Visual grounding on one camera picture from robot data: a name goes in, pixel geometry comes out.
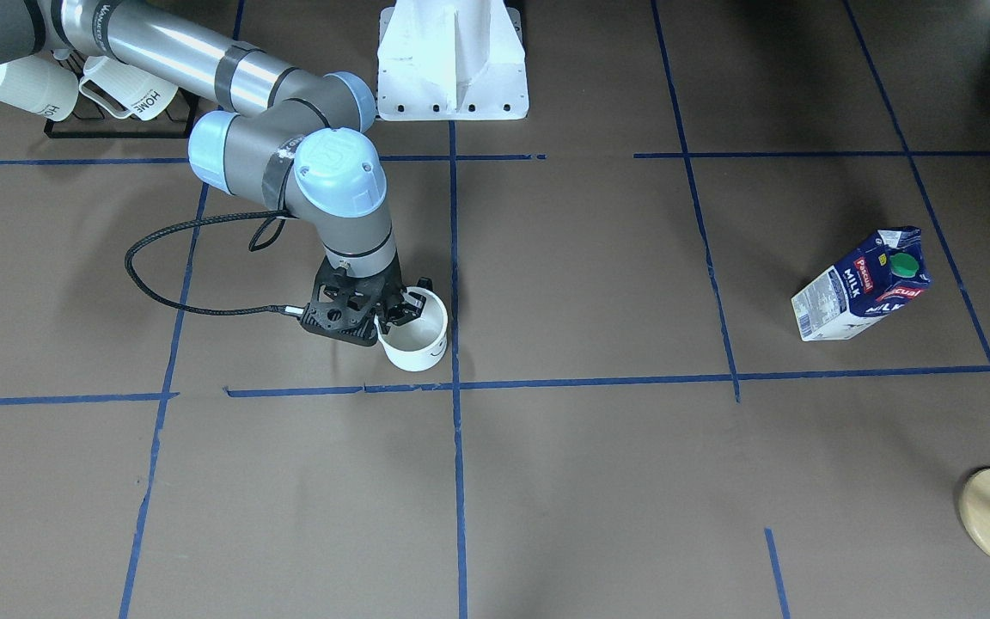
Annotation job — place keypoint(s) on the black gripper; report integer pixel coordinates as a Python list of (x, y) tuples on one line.
[(395, 300)]

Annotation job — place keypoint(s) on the white smiley mug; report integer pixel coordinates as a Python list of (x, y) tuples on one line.
[(419, 344)]

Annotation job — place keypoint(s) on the blue milk carton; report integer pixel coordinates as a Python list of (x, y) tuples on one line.
[(882, 274)]

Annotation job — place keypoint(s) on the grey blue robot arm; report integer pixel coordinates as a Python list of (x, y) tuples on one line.
[(293, 142)]

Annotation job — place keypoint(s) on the white ribbed home mug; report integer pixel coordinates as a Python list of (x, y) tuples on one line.
[(39, 87)]

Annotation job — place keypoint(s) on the white pole mount base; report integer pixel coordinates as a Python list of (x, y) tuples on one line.
[(452, 60)]

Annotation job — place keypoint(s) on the black wire mug rack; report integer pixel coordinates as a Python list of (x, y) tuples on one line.
[(88, 120)]

